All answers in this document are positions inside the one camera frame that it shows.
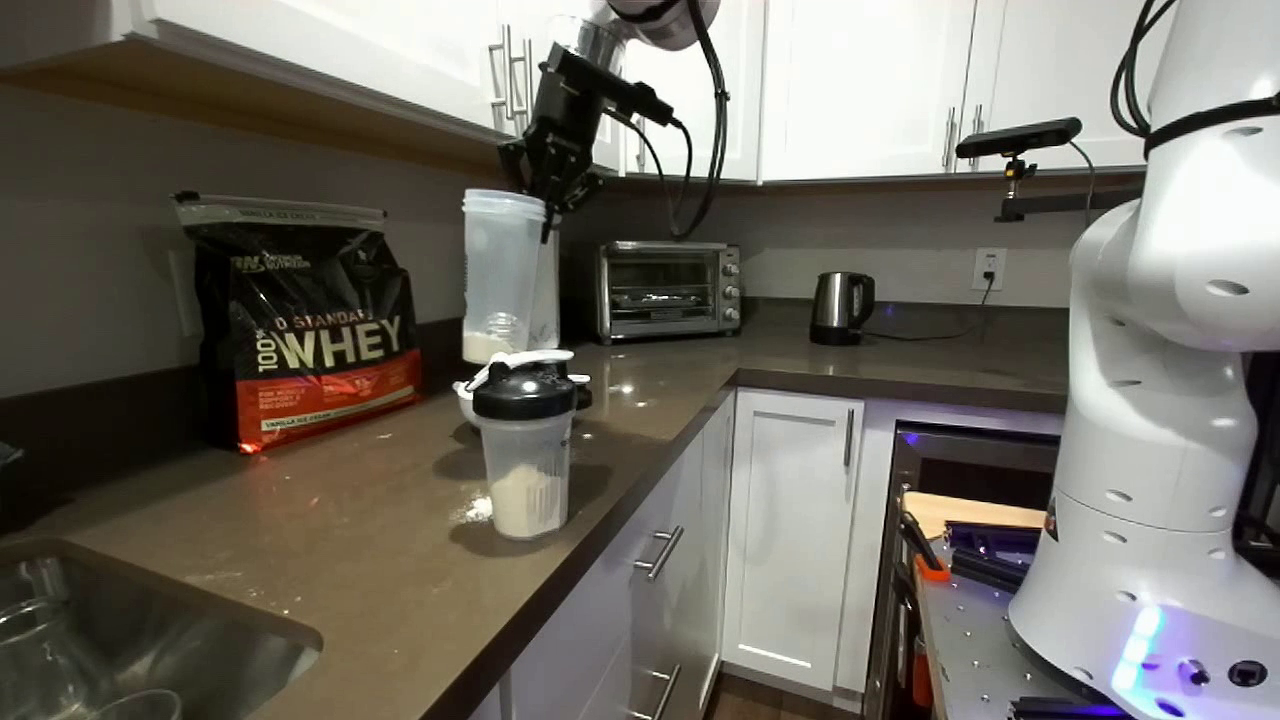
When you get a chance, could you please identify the black whey protein bag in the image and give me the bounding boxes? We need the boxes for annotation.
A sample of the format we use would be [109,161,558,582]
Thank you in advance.
[175,193,423,457]

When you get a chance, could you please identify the white wall outlet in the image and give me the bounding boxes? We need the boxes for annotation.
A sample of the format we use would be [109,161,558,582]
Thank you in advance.
[976,246,1006,287]

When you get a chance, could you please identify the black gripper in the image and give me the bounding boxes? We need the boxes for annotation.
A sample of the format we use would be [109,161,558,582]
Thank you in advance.
[500,44,623,213]

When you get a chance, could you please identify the white upper cabinets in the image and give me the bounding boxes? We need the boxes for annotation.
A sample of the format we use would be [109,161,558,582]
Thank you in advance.
[0,0,1140,182]

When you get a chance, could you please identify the silver toaster oven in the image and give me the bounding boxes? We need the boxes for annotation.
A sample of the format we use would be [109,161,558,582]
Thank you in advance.
[575,241,743,343]

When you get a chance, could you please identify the orange handled bar clamp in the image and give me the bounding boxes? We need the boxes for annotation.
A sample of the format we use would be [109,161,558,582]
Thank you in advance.
[898,509,950,582]

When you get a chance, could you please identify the clear shaker bottle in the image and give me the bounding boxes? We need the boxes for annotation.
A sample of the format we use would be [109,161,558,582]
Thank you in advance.
[462,189,558,362]

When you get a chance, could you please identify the stainless electric kettle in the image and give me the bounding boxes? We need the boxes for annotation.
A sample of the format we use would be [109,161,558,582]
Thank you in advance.
[806,272,874,343]

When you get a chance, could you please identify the stainless steel sink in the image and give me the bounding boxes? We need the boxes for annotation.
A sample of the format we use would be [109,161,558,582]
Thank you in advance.
[0,540,324,720]

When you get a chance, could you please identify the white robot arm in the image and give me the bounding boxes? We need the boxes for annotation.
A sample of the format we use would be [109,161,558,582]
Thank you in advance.
[1006,0,1280,720]

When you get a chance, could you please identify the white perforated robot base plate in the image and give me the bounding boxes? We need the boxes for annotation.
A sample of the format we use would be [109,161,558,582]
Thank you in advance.
[910,573,1280,720]

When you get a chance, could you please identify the shaker bottle with black lid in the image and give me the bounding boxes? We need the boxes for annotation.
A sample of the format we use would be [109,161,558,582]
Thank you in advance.
[473,362,575,540]

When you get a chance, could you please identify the black camera on stand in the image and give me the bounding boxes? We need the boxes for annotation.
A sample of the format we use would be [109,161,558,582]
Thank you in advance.
[956,116,1092,222]

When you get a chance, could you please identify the grey lower cabinet fronts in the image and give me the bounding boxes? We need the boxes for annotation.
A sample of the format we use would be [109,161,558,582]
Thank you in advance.
[484,388,882,720]

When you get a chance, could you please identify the light wooden board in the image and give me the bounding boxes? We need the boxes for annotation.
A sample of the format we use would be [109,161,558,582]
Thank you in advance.
[905,491,1044,534]

